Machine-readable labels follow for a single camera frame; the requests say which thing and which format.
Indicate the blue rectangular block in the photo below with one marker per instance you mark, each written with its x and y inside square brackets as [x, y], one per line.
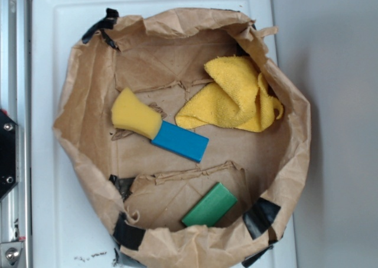
[181, 141]

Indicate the green rectangular block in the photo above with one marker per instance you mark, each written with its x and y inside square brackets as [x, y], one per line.
[211, 208]

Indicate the brown paper bag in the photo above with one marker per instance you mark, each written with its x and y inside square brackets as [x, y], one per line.
[141, 192]

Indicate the yellow microfiber cloth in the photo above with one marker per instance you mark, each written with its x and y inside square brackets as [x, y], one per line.
[238, 98]

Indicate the yellow sponge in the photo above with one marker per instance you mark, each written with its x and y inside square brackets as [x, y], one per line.
[129, 113]

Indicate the black bracket plate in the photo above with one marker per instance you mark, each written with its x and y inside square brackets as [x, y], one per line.
[8, 154]

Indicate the aluminium frame rail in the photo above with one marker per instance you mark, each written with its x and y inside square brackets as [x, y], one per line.
[15, 209]

